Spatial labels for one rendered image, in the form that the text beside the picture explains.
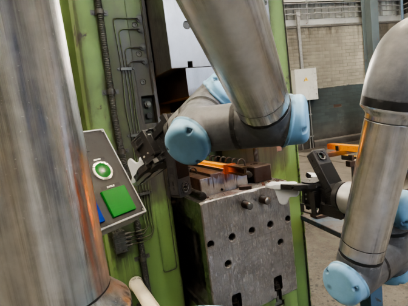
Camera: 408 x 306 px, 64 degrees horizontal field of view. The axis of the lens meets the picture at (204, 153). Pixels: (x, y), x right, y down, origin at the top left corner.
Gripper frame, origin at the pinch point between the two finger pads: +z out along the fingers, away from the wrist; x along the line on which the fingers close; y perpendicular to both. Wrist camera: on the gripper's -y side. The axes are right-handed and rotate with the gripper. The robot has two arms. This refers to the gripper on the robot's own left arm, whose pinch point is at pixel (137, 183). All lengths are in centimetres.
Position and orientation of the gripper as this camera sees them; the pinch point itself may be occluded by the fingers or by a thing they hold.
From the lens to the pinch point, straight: 81.5
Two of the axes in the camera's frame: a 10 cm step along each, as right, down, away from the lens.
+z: -6.2, 5.1, 5.9
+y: -5.0, -8.4, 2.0
